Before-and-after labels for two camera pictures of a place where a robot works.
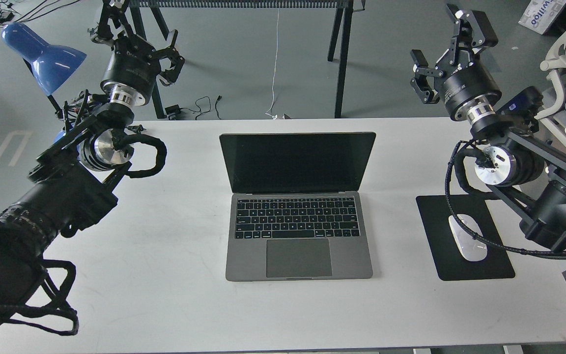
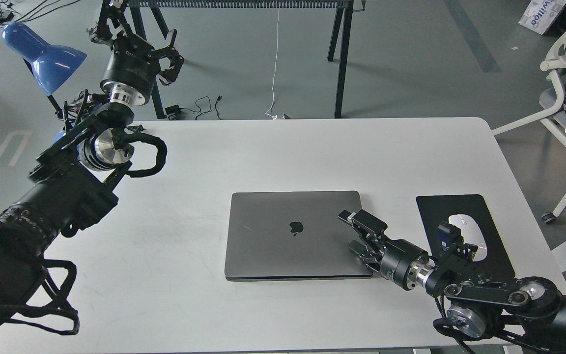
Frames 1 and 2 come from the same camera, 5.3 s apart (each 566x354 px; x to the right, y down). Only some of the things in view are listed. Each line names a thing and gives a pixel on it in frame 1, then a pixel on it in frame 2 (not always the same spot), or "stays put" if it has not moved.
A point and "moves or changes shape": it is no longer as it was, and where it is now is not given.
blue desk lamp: [52, 65] stays put
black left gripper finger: [171, 75] stays put
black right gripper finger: [473, 28] → [366, 253]
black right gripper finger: [420, 83] → [364, 219]
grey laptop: [296, 211] moves or changes shape
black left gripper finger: [115, 9] stays put
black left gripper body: [130, 73] stays put
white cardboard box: [539, 14] stays put
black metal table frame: [339, 47] stays put
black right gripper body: [470, 91] → [399, 260]
